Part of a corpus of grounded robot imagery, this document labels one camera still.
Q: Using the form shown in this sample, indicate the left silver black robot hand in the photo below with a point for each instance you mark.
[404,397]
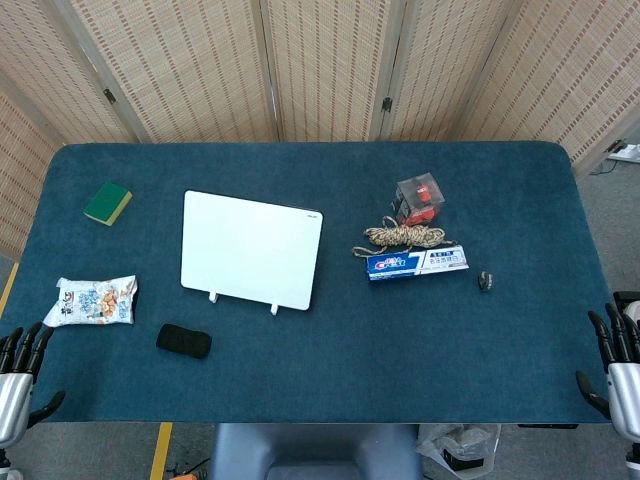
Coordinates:
[15,400]

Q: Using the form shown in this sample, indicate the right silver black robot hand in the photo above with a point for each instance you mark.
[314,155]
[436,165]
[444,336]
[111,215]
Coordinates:
[625,395]

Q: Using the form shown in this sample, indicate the black rectangular sponge block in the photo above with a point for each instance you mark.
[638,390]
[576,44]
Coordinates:
[183,341]

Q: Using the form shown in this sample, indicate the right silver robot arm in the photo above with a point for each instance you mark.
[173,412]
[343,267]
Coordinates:
[634,459]

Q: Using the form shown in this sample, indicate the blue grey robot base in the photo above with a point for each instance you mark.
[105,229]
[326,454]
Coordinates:
[315,450]

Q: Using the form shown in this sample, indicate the white rectangular board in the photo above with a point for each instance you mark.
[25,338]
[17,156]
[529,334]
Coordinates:
[250,250]

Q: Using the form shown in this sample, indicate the white snack bag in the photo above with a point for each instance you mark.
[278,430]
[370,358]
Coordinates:
[92,301]

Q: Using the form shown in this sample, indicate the clear plastic bag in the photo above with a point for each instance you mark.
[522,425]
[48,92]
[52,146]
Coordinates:
[457,447]

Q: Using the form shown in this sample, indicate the small black round object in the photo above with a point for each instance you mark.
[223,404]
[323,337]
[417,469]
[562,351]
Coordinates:
[485,281]

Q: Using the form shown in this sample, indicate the green yellow sponge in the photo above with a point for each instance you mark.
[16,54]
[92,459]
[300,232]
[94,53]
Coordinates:
[106,202]

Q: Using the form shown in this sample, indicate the bamboo folding screen panel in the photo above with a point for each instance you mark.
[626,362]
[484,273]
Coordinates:
[440,70]
[190,70]
[20,175]
[325,70]
[55,75]
[565,75]

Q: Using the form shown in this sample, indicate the white power strip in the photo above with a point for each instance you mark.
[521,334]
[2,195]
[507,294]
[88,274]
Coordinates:
[626,151]

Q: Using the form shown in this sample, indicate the blue toothpaste box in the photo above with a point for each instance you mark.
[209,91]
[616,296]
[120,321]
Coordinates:
[417,263]

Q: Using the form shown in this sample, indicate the dark metal screen hinge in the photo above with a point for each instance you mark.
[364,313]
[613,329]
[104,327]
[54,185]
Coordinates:
[109,95]
[613,146]
[386,104]

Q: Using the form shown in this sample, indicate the clear plastic box red items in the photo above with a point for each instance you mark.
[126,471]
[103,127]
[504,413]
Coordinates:
[422,197]

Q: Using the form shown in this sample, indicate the blue table cloth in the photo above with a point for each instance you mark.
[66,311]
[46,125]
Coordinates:
[320,360]

